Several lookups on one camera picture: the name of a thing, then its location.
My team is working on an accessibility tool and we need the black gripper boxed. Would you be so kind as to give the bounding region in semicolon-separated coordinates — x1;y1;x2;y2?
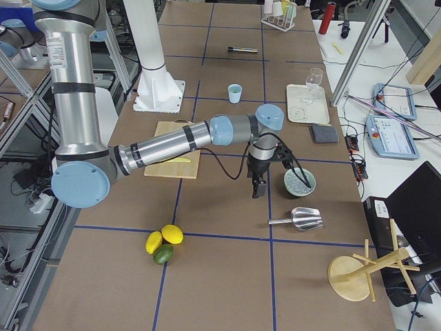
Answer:
247;154;269;198

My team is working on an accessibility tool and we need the steel muddler with black tip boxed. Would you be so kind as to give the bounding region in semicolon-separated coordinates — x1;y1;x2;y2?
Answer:
227;46;258;54

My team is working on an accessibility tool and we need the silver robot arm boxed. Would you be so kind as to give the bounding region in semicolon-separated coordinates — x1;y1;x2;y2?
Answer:
32;1;285;208

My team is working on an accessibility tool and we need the light blue cup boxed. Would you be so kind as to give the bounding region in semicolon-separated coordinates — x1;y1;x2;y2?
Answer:
227;83;243;104

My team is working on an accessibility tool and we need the whole yellow lemon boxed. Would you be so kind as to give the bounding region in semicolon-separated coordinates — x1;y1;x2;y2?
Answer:
161;224;184;245

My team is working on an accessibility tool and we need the wooden cup stand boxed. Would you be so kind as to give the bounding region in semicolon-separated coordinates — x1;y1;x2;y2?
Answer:
327;219;419;301

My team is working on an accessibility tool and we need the white cup rack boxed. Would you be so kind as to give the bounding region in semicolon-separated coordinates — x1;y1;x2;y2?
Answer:
261;0;297;32

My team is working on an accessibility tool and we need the green bowl of ice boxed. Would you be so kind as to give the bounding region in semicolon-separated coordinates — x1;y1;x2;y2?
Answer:
283;168;316;197

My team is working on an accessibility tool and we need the steel ice scoop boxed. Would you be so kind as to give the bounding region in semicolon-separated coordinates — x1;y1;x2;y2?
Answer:
268;207;323;231

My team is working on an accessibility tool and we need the bamboo cutting board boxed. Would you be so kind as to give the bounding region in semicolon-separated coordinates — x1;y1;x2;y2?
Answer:
143;121;201;179

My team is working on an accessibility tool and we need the grey folded cloth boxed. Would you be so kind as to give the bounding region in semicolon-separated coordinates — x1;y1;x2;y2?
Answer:
309;123;339;143

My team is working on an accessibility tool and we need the yellow plastic knife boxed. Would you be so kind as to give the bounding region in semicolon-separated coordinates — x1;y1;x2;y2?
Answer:
164;157;191;163

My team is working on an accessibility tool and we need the cream bear tray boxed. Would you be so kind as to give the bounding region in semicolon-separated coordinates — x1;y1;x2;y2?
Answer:
286;84;330;125

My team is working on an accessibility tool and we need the clear wine glass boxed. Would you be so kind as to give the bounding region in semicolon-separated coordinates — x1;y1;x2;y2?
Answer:
304;68;323;102

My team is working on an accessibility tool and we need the green lime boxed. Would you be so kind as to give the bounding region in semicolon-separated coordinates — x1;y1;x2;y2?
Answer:
153;243;174;265

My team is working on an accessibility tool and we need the blue teach pendant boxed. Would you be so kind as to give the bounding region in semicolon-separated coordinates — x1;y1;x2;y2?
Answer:
373;83;417;121
366;115;420;160

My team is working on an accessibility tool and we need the red bottle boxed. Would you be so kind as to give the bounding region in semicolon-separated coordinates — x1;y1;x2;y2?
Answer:
318;1;337;35

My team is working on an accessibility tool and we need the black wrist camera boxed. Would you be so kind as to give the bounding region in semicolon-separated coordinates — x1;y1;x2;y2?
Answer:
273;143;294;170

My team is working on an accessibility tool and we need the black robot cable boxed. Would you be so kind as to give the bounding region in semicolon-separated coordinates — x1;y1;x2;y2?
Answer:
198;136;316;190

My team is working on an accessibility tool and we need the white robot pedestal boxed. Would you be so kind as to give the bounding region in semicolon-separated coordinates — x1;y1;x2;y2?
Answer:
123;0;185;114

